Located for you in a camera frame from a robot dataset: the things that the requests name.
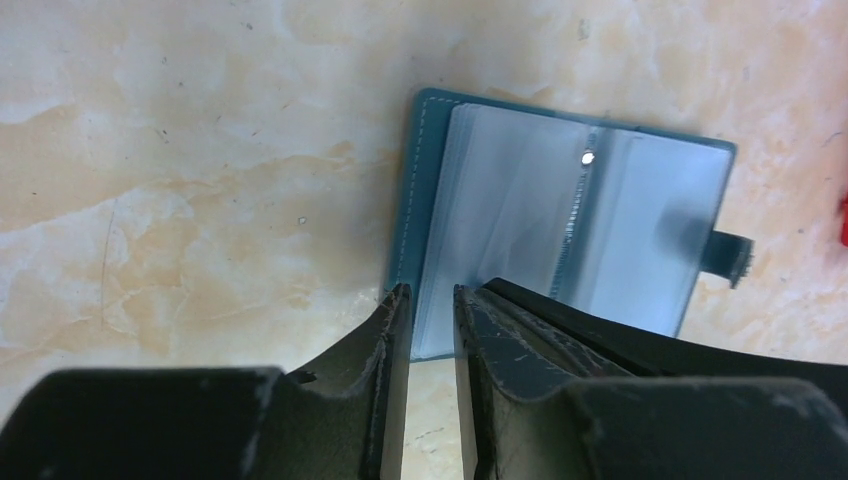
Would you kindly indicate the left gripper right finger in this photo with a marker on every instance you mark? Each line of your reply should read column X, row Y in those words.
column 549, row 392

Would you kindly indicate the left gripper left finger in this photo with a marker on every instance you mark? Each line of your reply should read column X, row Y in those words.
column 339, row 416

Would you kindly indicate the teal card holder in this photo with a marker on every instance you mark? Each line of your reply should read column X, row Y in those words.
column 616, row 220

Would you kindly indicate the red plastic bin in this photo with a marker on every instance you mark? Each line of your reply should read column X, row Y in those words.
column 844, row 221

